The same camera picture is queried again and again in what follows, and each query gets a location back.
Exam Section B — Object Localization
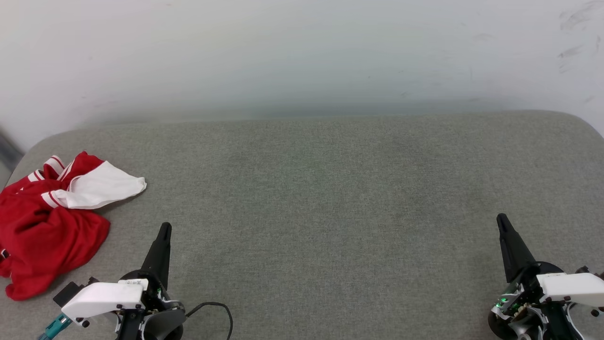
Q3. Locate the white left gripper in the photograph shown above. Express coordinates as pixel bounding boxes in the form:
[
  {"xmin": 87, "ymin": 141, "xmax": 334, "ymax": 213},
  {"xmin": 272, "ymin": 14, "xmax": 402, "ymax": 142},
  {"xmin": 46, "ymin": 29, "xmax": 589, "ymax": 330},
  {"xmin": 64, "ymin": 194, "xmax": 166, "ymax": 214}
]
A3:
[{"xmin": 61, "ymin": 222, "xmax": 185, "ymax": 331}]

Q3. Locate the grey fabric sofa seat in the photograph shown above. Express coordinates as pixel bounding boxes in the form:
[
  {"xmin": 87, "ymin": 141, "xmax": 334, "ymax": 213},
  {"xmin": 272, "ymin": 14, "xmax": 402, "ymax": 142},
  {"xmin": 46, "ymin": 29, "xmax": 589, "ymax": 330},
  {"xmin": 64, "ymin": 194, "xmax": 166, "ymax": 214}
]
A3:
[{"xmin": 0, "ymin": 111, "xmax": 604, "ymax": 340}]

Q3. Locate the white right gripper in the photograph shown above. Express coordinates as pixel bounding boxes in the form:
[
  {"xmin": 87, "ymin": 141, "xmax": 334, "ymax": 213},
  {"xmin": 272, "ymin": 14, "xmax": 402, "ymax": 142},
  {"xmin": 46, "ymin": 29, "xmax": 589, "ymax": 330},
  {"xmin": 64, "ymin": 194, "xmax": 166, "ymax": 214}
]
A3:
[{"xmin": 491, "ymin": 213, "xmax": 604, "ymax": 318}]

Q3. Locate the teal camera cable connector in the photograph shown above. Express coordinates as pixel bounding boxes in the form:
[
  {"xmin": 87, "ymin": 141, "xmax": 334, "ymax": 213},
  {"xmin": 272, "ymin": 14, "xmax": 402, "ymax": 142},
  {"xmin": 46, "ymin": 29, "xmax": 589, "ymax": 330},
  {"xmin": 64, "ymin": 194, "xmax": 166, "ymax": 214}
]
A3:
[{"xmin": 38, "ymin": 314, "xmax": 72, "ymax": 340}]

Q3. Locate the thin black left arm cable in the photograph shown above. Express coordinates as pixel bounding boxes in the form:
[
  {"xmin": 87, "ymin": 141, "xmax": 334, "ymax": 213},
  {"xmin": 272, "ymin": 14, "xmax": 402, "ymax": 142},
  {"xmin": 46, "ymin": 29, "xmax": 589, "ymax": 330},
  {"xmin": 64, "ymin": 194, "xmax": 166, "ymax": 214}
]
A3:
[{"xmin": 185, "ymin": 302, "xmax": 234, "ymax": 340}]

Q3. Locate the red and white basketball jersey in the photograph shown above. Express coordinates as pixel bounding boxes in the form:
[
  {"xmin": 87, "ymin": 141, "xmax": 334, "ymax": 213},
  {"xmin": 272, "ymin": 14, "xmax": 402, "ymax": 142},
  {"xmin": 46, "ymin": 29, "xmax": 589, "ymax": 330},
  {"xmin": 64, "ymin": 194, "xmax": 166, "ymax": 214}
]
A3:
[{"xmin": 0, "ymin": 151, "xmax": 147, "ymax": 301}]

